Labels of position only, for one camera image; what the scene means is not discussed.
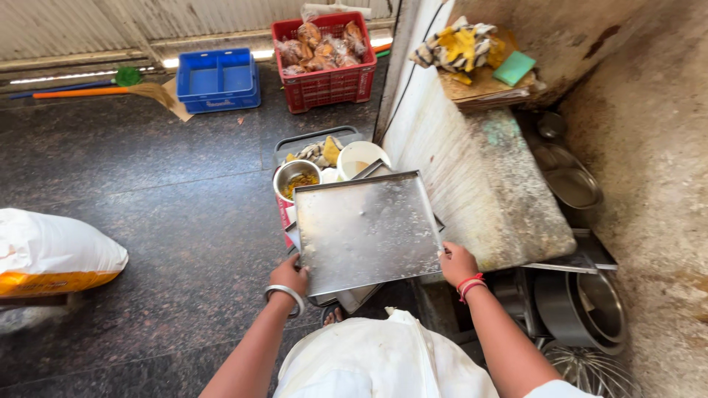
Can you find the person's right hand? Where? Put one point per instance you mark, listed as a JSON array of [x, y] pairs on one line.
[[457, 265]]

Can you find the person's left hand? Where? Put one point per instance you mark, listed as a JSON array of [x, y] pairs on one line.
[[288, 275]]

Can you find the square steel tray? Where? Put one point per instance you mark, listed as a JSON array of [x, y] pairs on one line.
[[365, 231]]

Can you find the silver metal bangle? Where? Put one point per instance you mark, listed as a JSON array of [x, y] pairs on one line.
[[285, 297]]

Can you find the person's foot in sandal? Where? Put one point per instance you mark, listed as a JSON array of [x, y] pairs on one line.
[[333, 315]]

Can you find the steel tray underneath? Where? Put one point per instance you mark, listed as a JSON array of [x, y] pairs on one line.
[[357, 296]]

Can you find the steel bowl with yellow food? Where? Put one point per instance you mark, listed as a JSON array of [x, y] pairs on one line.
[[297, 179]]

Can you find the grey crate of dirty dishes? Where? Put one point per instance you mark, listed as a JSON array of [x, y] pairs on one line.
[[310, 166]]

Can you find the person's white apron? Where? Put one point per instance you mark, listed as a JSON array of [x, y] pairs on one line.
[[381, 359]]

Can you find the flat steel tray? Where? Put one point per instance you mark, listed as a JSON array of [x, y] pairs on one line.
[[581, 257]]

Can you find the striped yellow-stained cloth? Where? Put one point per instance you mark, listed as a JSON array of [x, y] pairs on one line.
[[319, 152]]

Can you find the white plastic bucket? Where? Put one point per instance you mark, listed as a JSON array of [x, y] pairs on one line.
[[359, 157]]

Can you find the large steel pot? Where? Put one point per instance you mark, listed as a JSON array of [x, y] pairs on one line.
[[586, 312]]

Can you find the round steel plate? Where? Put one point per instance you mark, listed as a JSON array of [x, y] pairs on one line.
[[572, 185]]

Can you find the small steel bowl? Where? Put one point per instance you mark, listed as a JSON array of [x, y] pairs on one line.
[[551, 125]]

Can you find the stack of wooden boards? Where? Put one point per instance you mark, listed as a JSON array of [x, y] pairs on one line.
[[487, 88]]

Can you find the brown cardboard piece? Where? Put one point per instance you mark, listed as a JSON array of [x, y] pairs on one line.
[[178, 102]]

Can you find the green sponge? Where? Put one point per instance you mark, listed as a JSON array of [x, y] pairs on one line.
[[514, 68]]

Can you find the blue plastic crate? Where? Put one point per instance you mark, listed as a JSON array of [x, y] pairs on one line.
[[218, 80]]

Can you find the striped and yellow rag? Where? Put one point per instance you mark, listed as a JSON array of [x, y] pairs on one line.
[[459, 47]]

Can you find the red crate of bagged bread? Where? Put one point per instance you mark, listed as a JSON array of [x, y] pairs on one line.
[[326, 58]]

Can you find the white and orange sack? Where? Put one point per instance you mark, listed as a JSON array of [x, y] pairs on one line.
[[52, 254]]

